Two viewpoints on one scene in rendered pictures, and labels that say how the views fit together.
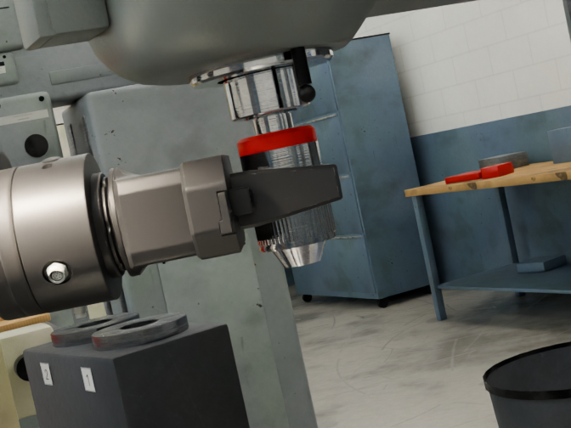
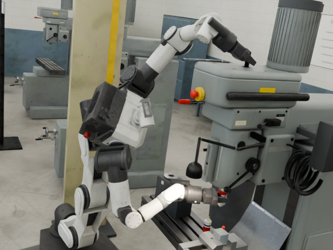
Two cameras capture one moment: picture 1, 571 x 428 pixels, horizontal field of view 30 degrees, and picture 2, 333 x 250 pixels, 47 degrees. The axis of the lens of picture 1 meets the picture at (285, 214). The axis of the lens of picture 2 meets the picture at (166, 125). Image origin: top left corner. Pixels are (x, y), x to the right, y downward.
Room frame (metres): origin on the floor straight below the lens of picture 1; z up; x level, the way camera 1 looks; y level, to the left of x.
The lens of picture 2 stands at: (-1.08, 0.47, 2.08)
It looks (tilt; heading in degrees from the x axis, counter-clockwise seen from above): 16 degrees down; 355
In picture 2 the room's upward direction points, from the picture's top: 8 degrees clockwise
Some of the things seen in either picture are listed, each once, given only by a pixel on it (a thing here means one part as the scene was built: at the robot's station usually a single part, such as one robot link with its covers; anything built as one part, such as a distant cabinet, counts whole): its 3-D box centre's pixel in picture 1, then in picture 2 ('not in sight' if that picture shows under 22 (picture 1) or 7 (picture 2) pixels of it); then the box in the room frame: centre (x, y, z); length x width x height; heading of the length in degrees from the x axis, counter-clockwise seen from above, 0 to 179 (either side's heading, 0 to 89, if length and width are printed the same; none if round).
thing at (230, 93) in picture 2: not in sight; (269, 96); (0.51, -0.10, 1.79); 0.45 x 0.04 x 0.04; 115
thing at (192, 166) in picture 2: not in sight; (194, 168); (0.47, 0.18, 1.44); 0.07 x 0.07 x 0.06
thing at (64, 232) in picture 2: not in sight; (78, 231); (1.08, 0.75, 0.68); 0.21 x 0.20 x 0.13; 33
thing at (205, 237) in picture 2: not in sight; (210, 241); (0.57, 0.03, 1.02); 0.12 x 0.06 x 0.04; 25
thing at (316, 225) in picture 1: (288, 196); (221, 198); (0.63, 0.00, 1.23); 0.05 x 0.05 x 0.06
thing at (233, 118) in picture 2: not in sight; (245, 111); (0.65, -0.04, 1.68); 0.34 x 0.24 x 0.10; 115
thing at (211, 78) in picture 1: (261, 67); not in sight; (0.63, 0.00, 1.31); 0.09 x 0.09 x 0.01
